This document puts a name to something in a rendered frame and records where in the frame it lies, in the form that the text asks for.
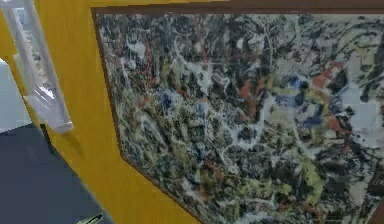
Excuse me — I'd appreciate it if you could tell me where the brown framed abstract painting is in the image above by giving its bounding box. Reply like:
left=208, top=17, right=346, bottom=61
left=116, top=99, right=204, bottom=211
left=90, top=0, right=384, bottom=224

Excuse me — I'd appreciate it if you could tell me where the green leafy house plant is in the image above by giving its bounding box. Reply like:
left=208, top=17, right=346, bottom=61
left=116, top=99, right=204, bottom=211
left=76, top=213, right=104, bottom=224

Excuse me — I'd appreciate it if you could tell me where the white framed window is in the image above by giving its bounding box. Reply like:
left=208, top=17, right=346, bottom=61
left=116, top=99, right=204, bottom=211
left=0, top=0, right=75, bottom=134

